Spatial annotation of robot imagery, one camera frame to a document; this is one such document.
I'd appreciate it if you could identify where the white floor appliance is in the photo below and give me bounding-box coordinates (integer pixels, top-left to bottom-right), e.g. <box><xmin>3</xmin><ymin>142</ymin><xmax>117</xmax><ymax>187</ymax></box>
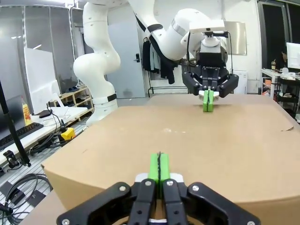
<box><xmin>232</xmin><ymin>69</ymin><xmax>248</xmax><ymax>95</ymax></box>

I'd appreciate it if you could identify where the black metal clamp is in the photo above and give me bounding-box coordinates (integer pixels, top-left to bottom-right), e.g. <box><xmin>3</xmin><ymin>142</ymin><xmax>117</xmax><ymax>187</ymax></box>
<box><xmin>2</xmin><ymin>150</ymin><xmax>21</xmax><ymax>169</ymax></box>

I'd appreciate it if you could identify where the seated person in black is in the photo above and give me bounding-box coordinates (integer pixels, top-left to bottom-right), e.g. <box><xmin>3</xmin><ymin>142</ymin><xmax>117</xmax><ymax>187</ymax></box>
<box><xmin>275</xmin><ymin>46</ymin><xmax>290</xmax><ymax>71</ymax></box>

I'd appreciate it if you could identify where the dark monitor screen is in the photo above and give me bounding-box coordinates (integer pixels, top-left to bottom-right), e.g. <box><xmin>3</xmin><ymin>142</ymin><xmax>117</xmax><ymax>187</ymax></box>
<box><xmin>0</xmin><ymin>95</ymin><xmax>23</xmax><ymax>140</ymax></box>

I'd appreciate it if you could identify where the grey door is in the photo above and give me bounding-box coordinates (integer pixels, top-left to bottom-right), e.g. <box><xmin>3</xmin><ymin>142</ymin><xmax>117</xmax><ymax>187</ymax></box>
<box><xmin>107</xmin><ymin>14</ymin><xmax>146</xmax><ymax>99</ymax></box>

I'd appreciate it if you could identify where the black floor cable bundle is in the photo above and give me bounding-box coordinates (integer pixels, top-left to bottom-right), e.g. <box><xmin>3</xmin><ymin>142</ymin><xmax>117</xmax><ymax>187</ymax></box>
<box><xmin>0</xmin><ymin>172</ymin><xmax>53</xmax><ymax>222</ymax></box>

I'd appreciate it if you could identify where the black utility cart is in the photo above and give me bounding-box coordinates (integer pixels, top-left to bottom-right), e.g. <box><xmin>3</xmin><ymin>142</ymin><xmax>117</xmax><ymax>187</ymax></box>
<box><xmin>271</xmin><ymin>76</ymin><xmax>300</xmax><ymax>120</ymax></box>

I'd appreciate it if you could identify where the yellow bottle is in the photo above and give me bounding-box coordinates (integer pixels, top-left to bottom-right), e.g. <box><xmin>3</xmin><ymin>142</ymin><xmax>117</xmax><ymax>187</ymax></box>
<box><xmin>21</xmin><ymin>95</ymin><xmax>33</xmax><ymax>127</ymax></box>

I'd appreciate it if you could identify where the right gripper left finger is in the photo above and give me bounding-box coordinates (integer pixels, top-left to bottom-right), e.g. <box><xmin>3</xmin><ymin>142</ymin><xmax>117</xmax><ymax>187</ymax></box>
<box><xmin>56</xmin><ymin>152</ymin><xmax>160</xmax><ymax>225</ymax></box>

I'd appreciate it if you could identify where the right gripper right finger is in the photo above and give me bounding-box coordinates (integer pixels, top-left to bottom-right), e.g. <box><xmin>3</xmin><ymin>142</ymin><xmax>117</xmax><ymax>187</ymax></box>
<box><xmin>159</xmin><ymin>152</ymin><xmax>261</xmax><ymax>225</ymax></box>

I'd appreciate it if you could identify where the brown cardboard box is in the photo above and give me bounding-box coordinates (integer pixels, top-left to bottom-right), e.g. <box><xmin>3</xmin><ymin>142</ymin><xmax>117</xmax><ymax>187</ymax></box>
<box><xmin>41</xmin><ymin>93</ymin><xmax>300</xmax><ymax>225</ymax></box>

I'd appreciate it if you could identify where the silver wall board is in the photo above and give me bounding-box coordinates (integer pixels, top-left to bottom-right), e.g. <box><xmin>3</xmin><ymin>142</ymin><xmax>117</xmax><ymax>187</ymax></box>
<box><xmin>224</xmin><ymin>21</ymin><xmax>248</xmax><ymax>56</ymax></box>

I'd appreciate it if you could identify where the yellow emergency stop box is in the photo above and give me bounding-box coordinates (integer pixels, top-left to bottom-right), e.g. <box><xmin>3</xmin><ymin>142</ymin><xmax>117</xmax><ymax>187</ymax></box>
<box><xmin>60</xmin><ymin>127</ymin><xmax>75</xmax><ymax>142</ymax></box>

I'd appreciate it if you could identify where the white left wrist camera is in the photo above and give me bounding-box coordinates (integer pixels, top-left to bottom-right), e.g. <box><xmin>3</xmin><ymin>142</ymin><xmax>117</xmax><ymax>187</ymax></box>
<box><xmin>188</xmin><ymin>20</ymin><xmax>229</xmax><ymax>38</ymax></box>

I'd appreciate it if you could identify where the white partition panel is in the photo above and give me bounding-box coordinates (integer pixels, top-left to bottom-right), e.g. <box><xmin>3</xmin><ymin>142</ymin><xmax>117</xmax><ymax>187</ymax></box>
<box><xmin>24</xmin><ymin>47</ymin><xmax>60</xmax><ymax>115</ymax></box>

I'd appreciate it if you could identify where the wooden shoe rack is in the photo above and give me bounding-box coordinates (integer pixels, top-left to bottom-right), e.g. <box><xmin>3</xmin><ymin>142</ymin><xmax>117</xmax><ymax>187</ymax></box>
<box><xmin>48</xmin><ymin>84</ymin><xmax>96</xmax><ymax>122</ymax></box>

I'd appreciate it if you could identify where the clothes rack with dark clothes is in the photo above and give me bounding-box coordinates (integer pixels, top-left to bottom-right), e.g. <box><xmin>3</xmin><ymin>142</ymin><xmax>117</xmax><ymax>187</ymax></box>
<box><xmin>142</xmin><ymin>37</ymin><xmax>188</xmax><ymax>95</ymax></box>

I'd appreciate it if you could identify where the black computer keyboard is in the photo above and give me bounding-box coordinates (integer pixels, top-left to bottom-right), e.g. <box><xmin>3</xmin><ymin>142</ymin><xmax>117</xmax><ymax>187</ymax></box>
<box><xmin>0</xmin><ymin>122</ymin><xmax>45</xmax><ymax>152</ymax></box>

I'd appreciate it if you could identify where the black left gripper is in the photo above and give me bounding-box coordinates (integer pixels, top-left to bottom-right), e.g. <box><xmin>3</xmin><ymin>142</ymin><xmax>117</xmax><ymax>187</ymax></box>
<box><xmin>182</xmin><ymin>52</ymin><xmax>240</xmax><ymax>113</ymax></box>

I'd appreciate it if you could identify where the white computer monitor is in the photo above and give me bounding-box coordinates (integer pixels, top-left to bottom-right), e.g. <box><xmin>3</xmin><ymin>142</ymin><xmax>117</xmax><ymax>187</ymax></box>
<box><xmin>285</xmin><ymin>42</ymin><xmax>300</xmax><ymax>70</ymax></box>

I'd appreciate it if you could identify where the black tripod pole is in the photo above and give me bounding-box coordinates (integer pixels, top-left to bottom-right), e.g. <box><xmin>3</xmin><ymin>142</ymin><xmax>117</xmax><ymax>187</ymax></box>
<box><xmin>0</xmin><ymin>79</ymin><xmax>31</xmax><ymax>167</ymax></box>

